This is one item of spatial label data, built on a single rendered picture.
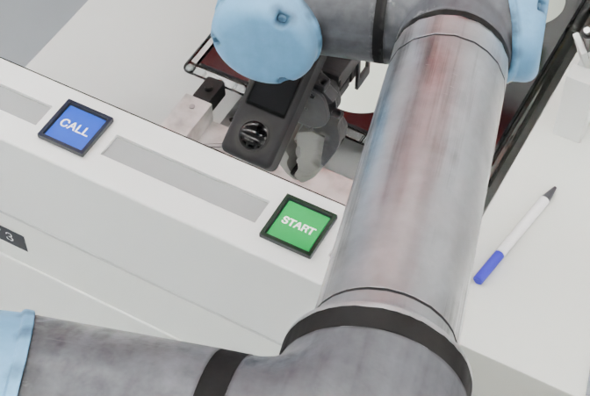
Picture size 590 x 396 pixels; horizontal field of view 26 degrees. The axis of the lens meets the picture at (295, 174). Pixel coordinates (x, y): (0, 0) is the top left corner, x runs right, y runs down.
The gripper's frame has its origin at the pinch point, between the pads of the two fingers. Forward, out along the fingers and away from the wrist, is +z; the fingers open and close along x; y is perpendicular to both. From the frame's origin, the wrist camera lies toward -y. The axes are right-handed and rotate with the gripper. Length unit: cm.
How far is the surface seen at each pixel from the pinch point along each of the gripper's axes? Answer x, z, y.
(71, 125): 26.4, 8.2, 0.5
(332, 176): 2.9, 16.6, 13.5
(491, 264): -18.3, 7.1, 4.5
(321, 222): -1.9, 8.1, 1.9
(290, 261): -1.3, 8.5, -3.3
